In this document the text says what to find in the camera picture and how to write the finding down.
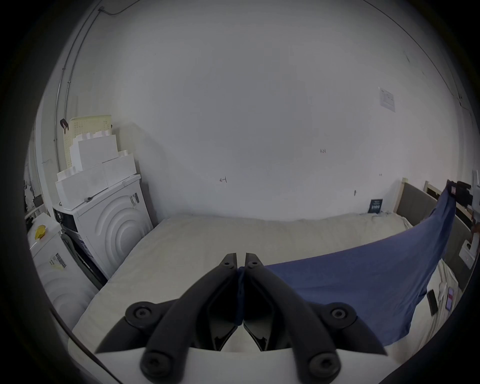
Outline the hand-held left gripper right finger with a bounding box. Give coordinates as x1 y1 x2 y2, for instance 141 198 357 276
244 252 388 383

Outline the white washing machine with foam blocks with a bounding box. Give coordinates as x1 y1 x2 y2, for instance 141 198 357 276
52 114 154 281

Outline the white washing machine with yellow cap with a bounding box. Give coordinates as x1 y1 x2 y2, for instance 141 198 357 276
27 213 103 332

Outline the grey padded headboard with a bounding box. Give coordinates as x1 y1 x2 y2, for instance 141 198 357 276
395 177 478 271

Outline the bed with beige sheet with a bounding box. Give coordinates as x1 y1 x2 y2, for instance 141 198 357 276
70 211 466 377

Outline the dark blue shirt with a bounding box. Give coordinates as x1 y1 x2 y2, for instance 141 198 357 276
234 180 457 346

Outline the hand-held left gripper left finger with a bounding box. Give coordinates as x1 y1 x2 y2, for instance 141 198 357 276
94 253 241 383

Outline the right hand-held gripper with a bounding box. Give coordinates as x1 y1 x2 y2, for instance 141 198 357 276
447 170 480 222

